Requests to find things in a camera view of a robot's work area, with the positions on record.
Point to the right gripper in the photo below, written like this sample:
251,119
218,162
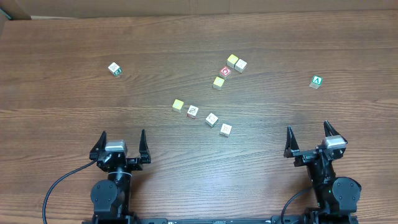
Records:
313,154

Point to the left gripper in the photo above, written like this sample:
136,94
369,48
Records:
145,150

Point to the yellow wooden block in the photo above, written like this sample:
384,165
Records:
177,105

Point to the white block red side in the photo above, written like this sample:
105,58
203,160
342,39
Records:
192,112

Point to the white wooden number block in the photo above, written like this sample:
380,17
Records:
225,130

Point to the white block green edge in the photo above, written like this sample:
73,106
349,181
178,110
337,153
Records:
211,120

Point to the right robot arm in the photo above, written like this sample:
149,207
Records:
336,197

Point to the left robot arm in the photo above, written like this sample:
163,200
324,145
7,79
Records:
111,196

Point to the green letter block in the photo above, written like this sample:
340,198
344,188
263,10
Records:
316,82

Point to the white block green side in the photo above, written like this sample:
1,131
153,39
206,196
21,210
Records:
115,69

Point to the white block beside yellow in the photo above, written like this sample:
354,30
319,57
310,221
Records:
240,65

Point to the yellow block middle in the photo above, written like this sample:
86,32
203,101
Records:
218,83

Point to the yellow block top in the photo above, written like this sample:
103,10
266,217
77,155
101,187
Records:
232,60

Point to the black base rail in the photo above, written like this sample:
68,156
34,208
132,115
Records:
288,219

